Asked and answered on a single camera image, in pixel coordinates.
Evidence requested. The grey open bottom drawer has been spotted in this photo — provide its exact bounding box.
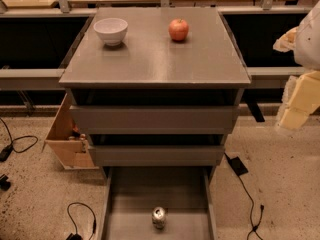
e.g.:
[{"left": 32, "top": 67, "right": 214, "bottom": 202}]
[{"left": 98, "top": 167, "right": 218, "bottom": 240}]

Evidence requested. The grey top drawer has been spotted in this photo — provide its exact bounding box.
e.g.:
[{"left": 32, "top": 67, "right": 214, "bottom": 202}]
[{"left": 70, "top": 105, "right": 238, "bottom": 134}]

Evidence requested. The grey metal rail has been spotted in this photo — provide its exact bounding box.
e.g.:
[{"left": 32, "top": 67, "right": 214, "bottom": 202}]
[
  {"left": 247, "top": 67, "right": 306, "bottom": 89},
  {"left": 0, "top": 69, "right": 64, "bottom": 91}
]

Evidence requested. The black looped cable bottom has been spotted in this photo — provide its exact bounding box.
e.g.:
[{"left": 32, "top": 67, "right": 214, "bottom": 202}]
[{"left": 65, "top": 201, "right": 98, "bottom": 240}]

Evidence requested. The cardboard box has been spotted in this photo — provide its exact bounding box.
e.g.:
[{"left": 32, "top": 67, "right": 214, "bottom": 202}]
[{"left": 45, "top": 95, "right": 96, "bottom": 169}]

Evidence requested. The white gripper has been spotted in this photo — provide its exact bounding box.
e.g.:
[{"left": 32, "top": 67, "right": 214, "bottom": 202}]
[{"left": 273, "top": 27, "right": 320, "bottom": 130}]

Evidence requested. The black object left edge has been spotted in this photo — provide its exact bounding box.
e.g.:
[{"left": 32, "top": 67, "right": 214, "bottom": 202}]
[{"left": 0, "top": 174, "right": 11, "bottom": 191}]

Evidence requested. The black cable left floor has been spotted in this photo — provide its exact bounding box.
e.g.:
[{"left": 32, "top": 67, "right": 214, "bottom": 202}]
[{"left": 0, "top": 117, "right": 39, "bottom": 162}]

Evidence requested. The black power adapter right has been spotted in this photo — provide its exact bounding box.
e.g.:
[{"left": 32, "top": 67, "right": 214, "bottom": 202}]
[{"left": 228, "top": 157, "right": 248, "bottom": 176}]

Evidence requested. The grey metal rail right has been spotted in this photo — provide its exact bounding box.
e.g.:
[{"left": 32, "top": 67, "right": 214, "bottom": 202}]
[{"left": 247, "top": 67, "right": 306, "bottom": 89}]

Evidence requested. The white ceramic bowl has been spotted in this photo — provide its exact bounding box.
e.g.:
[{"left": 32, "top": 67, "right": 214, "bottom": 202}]
[{"left": 93, "top": 18, "right": 128, "bottom": 46}]

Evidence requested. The grey middle drawer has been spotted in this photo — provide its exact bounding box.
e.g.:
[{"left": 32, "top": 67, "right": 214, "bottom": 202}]
[{"left": 89, "top": 145, "right": 224, "bottom": 166}]

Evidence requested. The silver 7up can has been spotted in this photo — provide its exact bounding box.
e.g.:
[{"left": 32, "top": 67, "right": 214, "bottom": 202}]
[{"left": 152, "top": 207, "right": 166, "bottom": 230}]

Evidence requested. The black cable floor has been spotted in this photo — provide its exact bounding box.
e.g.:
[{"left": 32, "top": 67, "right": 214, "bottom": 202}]
[
  {"left": 0, "top": 117, "right": 39, "bottom": 162},
  {"left": 237, "top": 173, "right": 266, "bottom": 240}
]

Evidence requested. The grey drawer cabinet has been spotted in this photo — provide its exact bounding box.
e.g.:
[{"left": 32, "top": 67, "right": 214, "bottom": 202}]
[{"left": 58, "top": 6, "right": 252, "bottom": 182}]

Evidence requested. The grey metal rail left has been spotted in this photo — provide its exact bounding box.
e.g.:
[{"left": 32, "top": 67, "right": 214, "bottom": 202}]
[{"left": 0, "top": 69, "right": 64, "bottom": 91}]

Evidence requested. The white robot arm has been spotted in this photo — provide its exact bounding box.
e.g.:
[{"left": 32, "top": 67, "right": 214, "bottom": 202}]
[{"left": 273, "top": 1, "right": 320, "bottom": 132}]

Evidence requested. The black cable right floor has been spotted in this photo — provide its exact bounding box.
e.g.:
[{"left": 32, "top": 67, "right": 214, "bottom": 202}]
[{"left": 237, "top": 173, "right": 266, "bottom": 240}]

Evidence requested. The red apple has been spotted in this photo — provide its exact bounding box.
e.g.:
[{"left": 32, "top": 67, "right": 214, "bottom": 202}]
[{"left": 168, "top": 19, "right": 189, "bottom": 41}]

